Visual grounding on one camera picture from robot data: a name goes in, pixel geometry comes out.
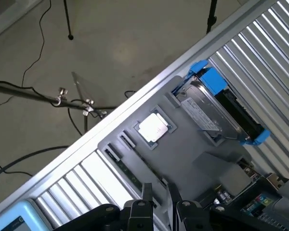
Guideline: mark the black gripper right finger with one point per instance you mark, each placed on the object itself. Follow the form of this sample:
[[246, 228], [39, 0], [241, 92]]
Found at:
[[190, 216]]

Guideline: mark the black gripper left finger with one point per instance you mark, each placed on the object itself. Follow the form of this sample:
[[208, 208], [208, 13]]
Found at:
[[139, 216]]

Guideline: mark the grey plastic parts rack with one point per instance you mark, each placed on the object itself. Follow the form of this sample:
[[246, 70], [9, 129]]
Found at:
[[183, 149]]

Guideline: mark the silver CPU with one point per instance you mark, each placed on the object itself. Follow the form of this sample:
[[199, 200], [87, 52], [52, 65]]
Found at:
[[154, 127]]

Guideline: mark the silver hard disk drive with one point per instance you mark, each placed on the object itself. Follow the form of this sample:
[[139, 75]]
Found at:
[[207, 108]]

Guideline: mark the light blue teach pendant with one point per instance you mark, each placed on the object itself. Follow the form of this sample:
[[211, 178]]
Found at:
[[9, 216]]

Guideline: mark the blue disk caddy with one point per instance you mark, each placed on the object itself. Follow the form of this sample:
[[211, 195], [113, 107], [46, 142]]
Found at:
[[212, 79]]

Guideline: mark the clear acrylic plate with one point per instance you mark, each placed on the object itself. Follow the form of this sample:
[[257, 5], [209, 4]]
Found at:
[[84, 89]]

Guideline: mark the black stand pole with clamps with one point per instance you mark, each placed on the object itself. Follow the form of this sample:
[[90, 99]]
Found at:
[[26, 92]]

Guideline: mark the black stand leg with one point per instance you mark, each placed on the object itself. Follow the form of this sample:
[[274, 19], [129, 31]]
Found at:
[[67, 19], [211, 16]]

